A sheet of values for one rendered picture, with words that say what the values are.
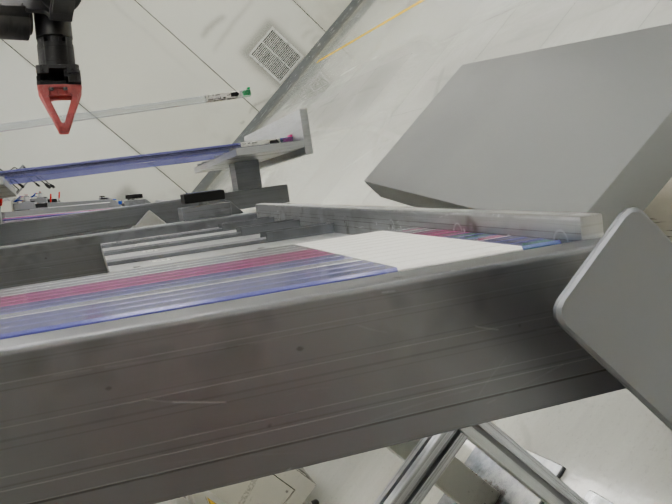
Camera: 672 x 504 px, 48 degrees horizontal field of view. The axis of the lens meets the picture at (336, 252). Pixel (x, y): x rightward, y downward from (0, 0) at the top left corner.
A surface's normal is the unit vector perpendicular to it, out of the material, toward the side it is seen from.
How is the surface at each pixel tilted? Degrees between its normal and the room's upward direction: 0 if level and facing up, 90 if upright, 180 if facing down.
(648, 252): 90
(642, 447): 0
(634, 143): 0
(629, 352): 90
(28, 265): 90
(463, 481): 90
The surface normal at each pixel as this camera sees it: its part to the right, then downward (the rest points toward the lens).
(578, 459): -0.73, -0.62
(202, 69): 0.30, 0.07
